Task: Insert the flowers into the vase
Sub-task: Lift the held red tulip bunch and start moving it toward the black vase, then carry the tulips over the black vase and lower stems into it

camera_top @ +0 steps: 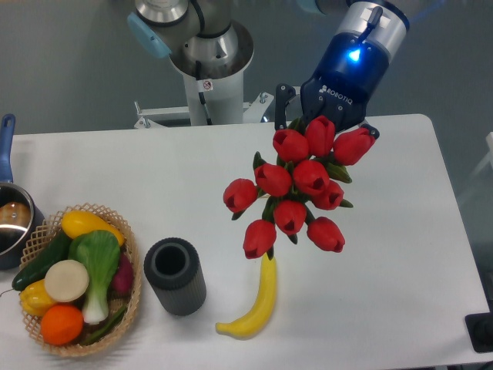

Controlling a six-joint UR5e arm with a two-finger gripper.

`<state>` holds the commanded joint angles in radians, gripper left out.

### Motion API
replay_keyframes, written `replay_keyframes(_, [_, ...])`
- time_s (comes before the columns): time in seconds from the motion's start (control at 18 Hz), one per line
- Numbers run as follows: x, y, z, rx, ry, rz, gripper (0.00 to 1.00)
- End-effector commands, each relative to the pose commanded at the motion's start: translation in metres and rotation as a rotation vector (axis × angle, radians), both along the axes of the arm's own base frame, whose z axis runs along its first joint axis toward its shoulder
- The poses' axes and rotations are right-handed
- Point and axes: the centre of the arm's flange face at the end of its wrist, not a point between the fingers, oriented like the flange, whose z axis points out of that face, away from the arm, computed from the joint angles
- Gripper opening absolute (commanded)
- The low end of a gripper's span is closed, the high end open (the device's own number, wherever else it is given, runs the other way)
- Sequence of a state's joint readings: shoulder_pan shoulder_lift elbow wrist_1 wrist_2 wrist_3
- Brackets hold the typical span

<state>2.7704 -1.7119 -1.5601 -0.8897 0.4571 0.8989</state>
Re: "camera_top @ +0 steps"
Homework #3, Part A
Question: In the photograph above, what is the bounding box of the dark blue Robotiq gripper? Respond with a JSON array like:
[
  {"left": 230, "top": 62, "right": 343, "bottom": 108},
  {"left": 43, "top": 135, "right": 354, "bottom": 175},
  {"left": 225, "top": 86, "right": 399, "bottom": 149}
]
[{"left": 274, "top": 32, "right": 389, "bottom": 140}]

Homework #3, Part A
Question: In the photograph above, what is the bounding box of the red artificial tulip bouquet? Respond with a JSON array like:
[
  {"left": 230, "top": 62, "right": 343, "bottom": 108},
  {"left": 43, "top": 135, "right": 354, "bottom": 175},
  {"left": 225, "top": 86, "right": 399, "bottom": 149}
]
[{"left": 223, "top": 116, "right": 377, "bottom": 259}]

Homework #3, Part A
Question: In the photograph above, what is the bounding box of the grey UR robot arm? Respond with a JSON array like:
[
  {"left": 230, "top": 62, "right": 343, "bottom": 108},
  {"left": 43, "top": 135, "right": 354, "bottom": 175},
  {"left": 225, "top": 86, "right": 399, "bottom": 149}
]
[{"left": 127, "top": 1, "right": 410, "bottom": 131}]

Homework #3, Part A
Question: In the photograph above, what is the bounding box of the dark grey ribbed vase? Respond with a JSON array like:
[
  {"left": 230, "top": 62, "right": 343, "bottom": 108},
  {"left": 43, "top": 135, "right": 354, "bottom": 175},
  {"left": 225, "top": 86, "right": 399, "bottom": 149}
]
[{"left": 143, "top": 237, "right": 206, "bottom": 316}]

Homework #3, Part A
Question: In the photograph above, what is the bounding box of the yellow plastic banana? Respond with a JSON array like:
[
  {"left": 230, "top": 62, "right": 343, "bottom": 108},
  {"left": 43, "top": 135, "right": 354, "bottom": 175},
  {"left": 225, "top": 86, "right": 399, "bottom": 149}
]
[{"left": 215, "top": 254, "right": 277, "bottom": 340}]

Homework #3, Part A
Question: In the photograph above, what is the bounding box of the black device at table edge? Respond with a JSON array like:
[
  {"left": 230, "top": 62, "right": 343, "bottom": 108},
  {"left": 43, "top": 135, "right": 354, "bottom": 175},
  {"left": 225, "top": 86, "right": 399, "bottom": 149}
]
[{"left": 464, "top": 312, "right": 492, "bottom": 353}]

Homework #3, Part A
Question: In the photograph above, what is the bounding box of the purple plastic radish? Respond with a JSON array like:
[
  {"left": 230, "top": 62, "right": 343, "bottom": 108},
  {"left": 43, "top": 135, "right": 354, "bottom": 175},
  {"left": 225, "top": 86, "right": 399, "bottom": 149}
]
[{"left": 111, "top": 254, "right": 134, "bottom": 294}]

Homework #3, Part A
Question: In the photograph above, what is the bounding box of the green plastic bok choy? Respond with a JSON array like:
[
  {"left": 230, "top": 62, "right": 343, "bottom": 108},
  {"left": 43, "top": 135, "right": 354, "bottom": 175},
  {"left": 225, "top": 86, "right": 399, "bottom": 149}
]
[{"left": 69, "top": 230, "right": 120, "bottom": 325}]

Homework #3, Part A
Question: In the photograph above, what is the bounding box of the yellow plastic squash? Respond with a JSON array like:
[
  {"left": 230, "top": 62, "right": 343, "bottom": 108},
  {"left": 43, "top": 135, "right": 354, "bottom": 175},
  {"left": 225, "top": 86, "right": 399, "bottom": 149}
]
[{"left": 61, "top": 210, "right": 125, "bottom": 247}]

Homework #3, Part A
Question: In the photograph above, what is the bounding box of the woven wicker basket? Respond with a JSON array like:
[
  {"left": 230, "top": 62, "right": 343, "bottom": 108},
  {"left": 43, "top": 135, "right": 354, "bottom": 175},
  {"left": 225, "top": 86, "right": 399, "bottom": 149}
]
[{"left": 20, "top": 203, "right": 142, "bottom": 358}]

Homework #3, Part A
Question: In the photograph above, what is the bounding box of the cream round plastic disc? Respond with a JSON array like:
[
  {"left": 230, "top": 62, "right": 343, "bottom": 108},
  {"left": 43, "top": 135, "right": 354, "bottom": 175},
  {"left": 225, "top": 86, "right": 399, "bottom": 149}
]
[{"left": 44, "top": 260, "right": 89, "bottom": 303}]

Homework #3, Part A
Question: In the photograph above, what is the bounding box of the green plastic bean pod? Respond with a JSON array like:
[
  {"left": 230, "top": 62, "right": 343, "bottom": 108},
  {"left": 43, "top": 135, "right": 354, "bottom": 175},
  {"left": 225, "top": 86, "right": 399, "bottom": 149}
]
[{"left": 79, "top": 306, "right": 127, "bottom": 346}]

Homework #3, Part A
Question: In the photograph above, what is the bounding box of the green plastic cucumber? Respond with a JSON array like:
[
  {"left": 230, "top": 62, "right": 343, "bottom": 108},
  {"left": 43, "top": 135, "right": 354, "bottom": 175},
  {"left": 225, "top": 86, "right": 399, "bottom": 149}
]
[{"left": 12, "top": 230, "right": 72, "bottom": 291}]

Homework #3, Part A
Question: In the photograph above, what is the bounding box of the orange plastic orange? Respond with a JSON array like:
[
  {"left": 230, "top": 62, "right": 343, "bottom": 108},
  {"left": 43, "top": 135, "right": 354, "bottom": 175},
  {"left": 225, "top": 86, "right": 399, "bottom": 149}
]
[{"left": 41, "top": 304, "right": 84, "bottom": 345}]

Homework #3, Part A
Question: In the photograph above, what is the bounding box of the yellow plastic bell pepper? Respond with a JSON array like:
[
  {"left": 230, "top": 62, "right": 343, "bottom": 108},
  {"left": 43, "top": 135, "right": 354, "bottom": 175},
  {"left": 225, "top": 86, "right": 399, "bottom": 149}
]
[{"left": 19, "top": 279, "right": 57, "bottom": 317}]

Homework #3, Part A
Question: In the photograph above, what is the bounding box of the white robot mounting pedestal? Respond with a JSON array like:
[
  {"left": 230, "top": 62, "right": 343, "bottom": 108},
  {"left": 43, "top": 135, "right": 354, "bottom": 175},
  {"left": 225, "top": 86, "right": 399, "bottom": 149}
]
[{"left": 134, "top": 72, "right": 274, "bottom": 129}]

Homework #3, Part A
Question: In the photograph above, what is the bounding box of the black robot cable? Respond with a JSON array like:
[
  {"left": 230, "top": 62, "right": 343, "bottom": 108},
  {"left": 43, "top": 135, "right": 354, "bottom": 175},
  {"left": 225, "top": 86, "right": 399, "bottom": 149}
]
[{"left": 194, "top": 60, "right": 213, "bottom": 126}]

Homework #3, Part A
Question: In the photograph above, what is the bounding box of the blue saucepan with handle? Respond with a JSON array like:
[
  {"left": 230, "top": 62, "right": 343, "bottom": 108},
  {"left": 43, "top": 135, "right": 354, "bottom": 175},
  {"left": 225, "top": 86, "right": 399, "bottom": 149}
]
[{"left": 1, "top": 113, "right": 44, "bottom": 271}]

